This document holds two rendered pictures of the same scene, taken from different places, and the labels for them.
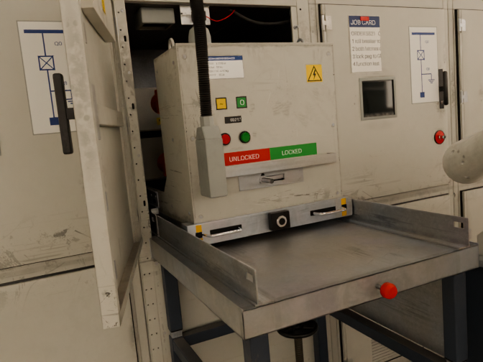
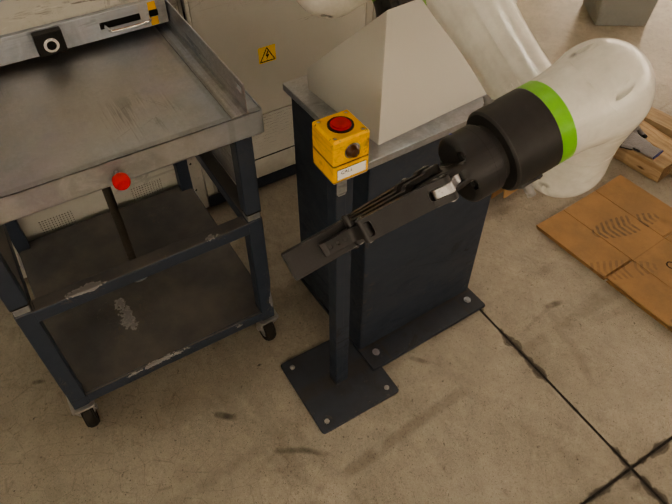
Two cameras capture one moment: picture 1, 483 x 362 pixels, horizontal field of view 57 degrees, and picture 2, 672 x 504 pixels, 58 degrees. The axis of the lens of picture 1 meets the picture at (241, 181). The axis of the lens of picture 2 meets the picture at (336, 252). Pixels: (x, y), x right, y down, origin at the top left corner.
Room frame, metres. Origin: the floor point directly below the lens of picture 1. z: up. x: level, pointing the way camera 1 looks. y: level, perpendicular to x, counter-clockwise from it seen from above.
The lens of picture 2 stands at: (-0.03, -0.57, 1.57)
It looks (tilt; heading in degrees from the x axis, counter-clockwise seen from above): 48 degrees down; 353
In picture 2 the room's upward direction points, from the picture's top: straight up
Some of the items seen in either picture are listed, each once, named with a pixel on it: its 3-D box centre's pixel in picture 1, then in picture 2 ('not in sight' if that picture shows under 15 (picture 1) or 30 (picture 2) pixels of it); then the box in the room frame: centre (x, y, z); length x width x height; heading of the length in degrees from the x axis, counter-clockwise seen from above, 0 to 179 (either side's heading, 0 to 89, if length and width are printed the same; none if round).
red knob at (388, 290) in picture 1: (385, 289); (119, 178); (0.87, -0.27, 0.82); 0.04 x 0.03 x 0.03; 25
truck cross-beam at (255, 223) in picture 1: (272, 218); (45, 35); (1.28, -0.08, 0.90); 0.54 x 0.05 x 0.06; 115
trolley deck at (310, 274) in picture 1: (291, 250); (67, 85); (1.20, -0.12, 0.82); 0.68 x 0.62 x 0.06; 25
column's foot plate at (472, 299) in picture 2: not in sight; (384, 283); (1.21, -0.88, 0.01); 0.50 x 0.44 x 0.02; 27
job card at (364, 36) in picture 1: (365, 44); not in sight; (1.73, -0.51, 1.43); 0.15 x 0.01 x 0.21; 115
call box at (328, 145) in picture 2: not in sight; (340, 146); (0.88, -0.69, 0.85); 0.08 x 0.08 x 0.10; 25
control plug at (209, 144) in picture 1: (210, 161); not in sight; (1.12, 0.07, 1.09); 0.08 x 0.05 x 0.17; 25
